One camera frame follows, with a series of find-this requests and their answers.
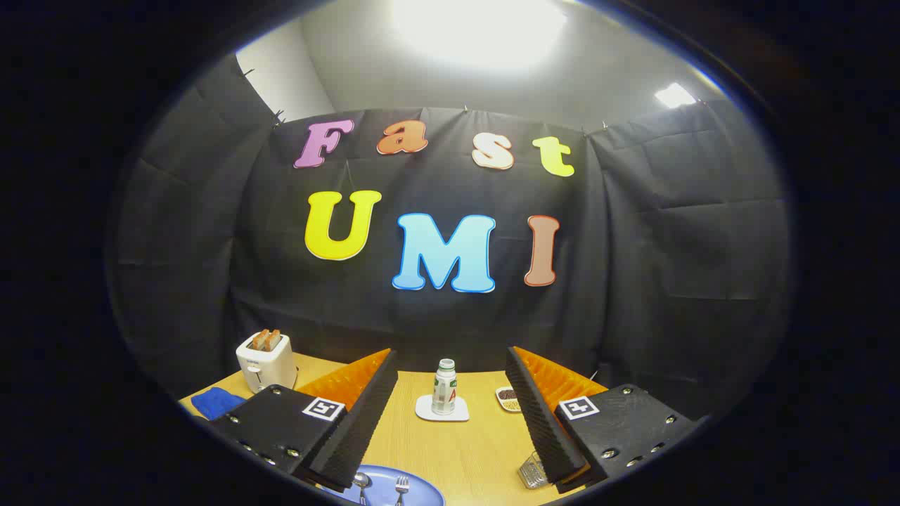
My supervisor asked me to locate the white toaster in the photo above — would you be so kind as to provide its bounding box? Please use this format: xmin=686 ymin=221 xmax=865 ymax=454
xmin=236 ymin=330 xmax=297 ymax=394

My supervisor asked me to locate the blue folded towel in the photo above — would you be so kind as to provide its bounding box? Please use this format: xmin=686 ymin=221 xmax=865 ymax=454
xmin=191 ymin=387 xmax=247 ymax=421

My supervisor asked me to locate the metal wire cutlery rack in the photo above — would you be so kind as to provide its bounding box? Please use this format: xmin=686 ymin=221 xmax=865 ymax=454
xmin=517 ymin=450 xmax=551 ymax=490

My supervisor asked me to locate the small ceiling light panel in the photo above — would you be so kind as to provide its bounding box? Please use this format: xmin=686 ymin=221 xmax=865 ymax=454
xmin=654 ymin=83 xmax=697 ymax=109

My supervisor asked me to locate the white square coaster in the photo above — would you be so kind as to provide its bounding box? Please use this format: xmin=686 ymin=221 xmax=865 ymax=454
xmin=415 ymin=394 xmax=470 ymax=422

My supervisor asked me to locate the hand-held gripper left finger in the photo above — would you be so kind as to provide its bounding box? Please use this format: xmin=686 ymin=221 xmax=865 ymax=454
xmin=209 ymin=348 xmax=399 ymax=493

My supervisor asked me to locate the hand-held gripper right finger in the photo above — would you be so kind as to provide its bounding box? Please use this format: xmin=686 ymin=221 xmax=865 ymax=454
xmin=505 ymin=346 xmax=707 ymax=494

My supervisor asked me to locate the white green drink bottle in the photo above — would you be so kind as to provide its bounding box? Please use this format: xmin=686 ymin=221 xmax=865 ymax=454
xmin=432 ymin=358 xmax=458 ymax=415

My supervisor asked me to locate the large ceiling light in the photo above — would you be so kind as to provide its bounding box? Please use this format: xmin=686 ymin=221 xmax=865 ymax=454
xmin=390 ymin=0 xmax=567 ymax=71

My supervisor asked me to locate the blue round plate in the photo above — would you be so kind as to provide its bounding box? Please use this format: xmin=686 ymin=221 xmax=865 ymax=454
xmin=325 ymin=465 xmax=445 ymax=506

